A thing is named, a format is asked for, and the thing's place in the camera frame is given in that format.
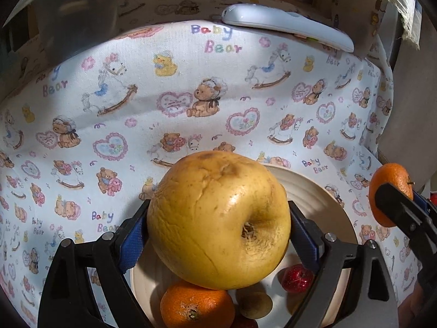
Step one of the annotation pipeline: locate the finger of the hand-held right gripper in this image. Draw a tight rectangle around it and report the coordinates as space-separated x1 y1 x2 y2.
410 186 437 217
375 182 437 247

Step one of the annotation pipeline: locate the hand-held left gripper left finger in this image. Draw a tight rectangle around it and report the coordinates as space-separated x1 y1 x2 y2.
37 199 152 328

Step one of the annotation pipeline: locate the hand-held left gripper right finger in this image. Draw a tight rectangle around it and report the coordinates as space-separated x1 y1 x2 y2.
283 201 400 328

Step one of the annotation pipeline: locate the small red fruit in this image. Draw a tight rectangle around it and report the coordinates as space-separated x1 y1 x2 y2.
280 264 315 294
232 316 259 328

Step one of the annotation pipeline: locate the orange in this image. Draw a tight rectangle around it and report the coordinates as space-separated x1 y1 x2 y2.
369 163 414 228
160 279 236 328

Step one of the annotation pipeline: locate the cream round plate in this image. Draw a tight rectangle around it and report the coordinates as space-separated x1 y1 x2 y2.
130 162 357 328

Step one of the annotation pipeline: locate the brown longan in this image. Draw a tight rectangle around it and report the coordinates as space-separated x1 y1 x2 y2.
237 290 274 319

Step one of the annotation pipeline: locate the large yellow pomelo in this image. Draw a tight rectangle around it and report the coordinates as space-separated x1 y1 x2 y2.
147 150 292 290

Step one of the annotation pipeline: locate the wooden board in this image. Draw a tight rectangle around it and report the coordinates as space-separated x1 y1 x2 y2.
379 24 437 185

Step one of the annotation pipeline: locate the bear printed cloth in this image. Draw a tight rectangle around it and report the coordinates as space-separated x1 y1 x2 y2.
0 0 424 328

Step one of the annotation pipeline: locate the white remote control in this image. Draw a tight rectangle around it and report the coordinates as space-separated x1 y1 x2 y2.
221 3 355 53

